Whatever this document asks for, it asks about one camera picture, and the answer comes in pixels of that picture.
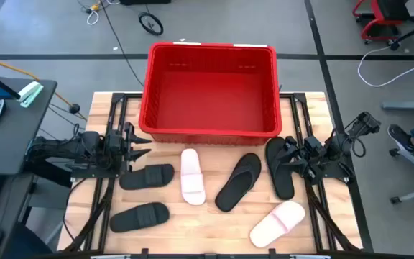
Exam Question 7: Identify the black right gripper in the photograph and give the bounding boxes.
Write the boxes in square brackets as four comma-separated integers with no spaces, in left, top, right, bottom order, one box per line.
[274,135,326,179]

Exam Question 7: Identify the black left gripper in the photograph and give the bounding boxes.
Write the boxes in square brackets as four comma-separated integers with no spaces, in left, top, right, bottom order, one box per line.
[104,121,153,169]

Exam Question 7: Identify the black flip-flop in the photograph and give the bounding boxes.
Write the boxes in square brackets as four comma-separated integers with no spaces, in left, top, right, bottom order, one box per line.
[214,153,262,213]
[264,136,296,201]

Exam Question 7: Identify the black slide sandal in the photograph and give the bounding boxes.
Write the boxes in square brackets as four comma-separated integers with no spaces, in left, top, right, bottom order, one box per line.
[109,201,171,234]
[119,163,175,191]

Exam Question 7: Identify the white slide sandal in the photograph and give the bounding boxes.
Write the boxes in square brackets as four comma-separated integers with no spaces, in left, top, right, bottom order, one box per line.
[180,147,207,206]
[249,200,306,249]

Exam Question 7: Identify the red plastic bin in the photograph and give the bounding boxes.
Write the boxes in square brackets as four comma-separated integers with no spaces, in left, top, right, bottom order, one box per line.
[138,41,283,147]

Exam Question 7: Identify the person's shoe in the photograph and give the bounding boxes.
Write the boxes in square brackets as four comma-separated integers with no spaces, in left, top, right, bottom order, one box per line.
[387,124,414,153]

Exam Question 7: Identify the mint green stapler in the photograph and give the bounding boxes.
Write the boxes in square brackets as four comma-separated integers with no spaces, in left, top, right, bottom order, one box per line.
[17,81,45,108]

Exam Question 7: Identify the grey desk foot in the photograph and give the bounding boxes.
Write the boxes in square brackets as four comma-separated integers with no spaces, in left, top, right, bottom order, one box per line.
[382,92,414,112]

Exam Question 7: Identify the black desk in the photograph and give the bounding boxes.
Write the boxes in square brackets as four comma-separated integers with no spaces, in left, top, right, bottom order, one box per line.
[0,78,59,259]

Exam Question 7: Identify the black chair base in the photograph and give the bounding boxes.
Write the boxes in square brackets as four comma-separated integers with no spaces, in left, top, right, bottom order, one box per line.
[389,0,414,65]

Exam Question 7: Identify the red office chair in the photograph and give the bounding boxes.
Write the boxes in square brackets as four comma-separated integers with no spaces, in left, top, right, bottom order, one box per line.
[352,0,411,45]

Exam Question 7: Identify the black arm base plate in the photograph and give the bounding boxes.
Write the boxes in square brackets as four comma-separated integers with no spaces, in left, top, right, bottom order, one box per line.
[305,158,356,183]
[70,158,122,180]

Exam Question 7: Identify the long black floor cable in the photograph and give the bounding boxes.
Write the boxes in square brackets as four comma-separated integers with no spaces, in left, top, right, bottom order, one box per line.
[98,0,145,88]

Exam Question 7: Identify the long white cable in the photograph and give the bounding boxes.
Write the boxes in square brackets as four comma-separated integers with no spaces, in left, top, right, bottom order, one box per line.
[356,45,414,88]

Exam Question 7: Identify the coiled black cable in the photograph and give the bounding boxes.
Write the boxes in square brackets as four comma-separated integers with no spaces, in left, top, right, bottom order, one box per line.
[138,12,165,36]

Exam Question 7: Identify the short white cable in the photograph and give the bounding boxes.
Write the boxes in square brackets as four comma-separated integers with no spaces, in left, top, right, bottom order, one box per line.
[86,9,100,26]

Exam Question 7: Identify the orange cable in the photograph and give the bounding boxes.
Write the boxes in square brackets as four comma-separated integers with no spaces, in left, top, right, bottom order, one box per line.
[0,53,88,122]

